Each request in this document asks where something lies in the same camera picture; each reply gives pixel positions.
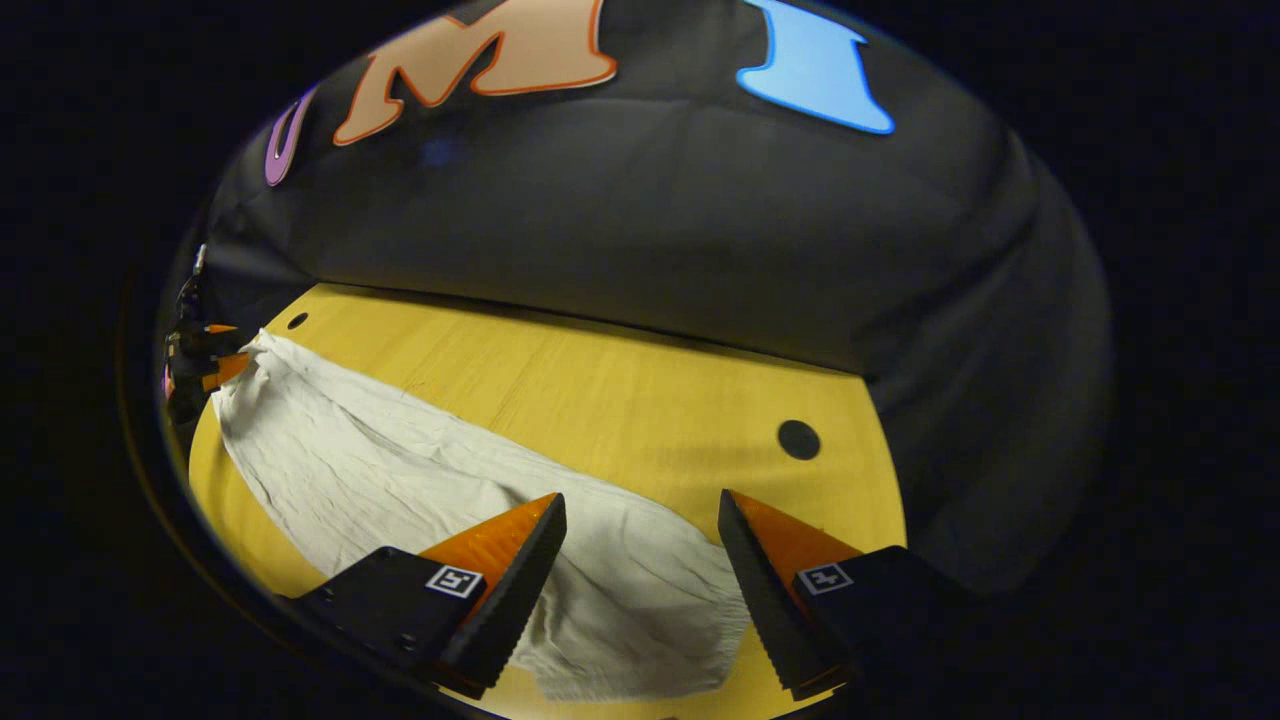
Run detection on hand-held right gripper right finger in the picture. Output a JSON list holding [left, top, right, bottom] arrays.
[[718, 490, 991, 701]]

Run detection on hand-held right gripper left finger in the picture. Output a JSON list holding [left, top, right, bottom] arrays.
[[290, 493, 568, 701]]

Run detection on cream white jeans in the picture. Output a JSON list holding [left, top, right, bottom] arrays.
[[212, 330, 753, 703]]

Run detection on black backdrop cloth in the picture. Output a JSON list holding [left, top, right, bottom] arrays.
[[160, 0, 1116, 601]]

